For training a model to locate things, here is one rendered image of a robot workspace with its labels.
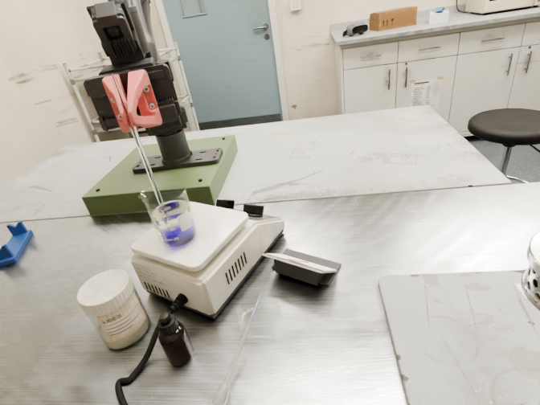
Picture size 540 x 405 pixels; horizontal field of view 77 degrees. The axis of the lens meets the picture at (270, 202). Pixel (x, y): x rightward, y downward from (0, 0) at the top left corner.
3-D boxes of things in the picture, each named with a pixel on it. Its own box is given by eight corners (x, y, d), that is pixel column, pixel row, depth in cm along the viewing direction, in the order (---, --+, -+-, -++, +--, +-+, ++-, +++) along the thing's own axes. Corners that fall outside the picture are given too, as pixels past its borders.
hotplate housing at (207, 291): (224, 218, 63) (214, 181, 59) (287, 231, 56) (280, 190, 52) (132, 305, 47) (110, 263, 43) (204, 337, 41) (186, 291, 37)
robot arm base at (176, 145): (209, 128, 69) (215, 118, 75) (118, 141, 72) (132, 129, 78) (218, 164, 73) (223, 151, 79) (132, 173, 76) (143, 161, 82)
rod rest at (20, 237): (15, 237, 68) (6, 222, 66) (34, 232, 69) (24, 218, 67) (-4, 268, 60) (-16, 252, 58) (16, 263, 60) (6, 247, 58)
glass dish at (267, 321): (282, 341, 39) (280, 329, 38) (235, 343, 39) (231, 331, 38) (283, 304, 43) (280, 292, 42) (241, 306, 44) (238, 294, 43)
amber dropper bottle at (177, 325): (199, 352, 39) (182, 311, 36) (177, 372, 37) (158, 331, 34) (185, 339, 41) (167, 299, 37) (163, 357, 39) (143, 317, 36)
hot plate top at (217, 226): (188, 204, 53) (186, 199, 53) (252, 218, 47) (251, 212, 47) (128, 251, 44) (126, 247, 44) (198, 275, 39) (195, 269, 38)
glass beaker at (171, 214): (206, 227, 46) (190, 174, 42) (193, 254, 41) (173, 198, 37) (166, 228, 47) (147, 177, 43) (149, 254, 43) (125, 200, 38)
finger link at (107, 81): (161, 76, 34) (162, 63, 42) (87, 91, 33) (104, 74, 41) (180, 139, 38) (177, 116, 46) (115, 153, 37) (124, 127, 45)
